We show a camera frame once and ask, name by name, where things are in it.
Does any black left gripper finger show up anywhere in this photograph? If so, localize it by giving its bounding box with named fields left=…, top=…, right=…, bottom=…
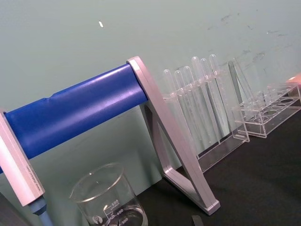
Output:
left=191, top=215, right=206, bottom=226

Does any black table cloth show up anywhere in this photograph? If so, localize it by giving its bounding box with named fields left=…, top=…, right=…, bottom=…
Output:
left=0, top=100, right=301, bottom=226

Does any clear acrylic test tube rack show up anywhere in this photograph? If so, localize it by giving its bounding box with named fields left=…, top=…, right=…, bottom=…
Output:
left=161, top=70, right=251, bottom=174

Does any clear glass beaker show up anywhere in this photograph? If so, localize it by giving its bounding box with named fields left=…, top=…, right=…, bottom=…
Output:
left=69, top=162, right=149, bottom=226

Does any clear acrylic rack with holes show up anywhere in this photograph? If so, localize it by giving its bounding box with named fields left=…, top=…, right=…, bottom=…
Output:
left=243, top=82, right=301, bottom=139

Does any clear test tube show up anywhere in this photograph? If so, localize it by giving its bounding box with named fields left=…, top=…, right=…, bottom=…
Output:
left=174, top=70, right=208, bottom=148
left=183, top=66, right=217, bottom=145
left=199, top=58, right=230, bottom=137
left=208, top=54, right=236, bottom=133
left=190, top=56, right=224, bottom=142
left=162, top=68, right=198, bottom=153

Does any silver stand with blue bar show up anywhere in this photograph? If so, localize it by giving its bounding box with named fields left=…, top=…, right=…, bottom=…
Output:
left=3, top=56, right=221, bottom=215

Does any pink object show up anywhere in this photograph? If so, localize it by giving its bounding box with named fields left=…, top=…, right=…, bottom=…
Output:
left=285, top=72, right=301, bottom=86

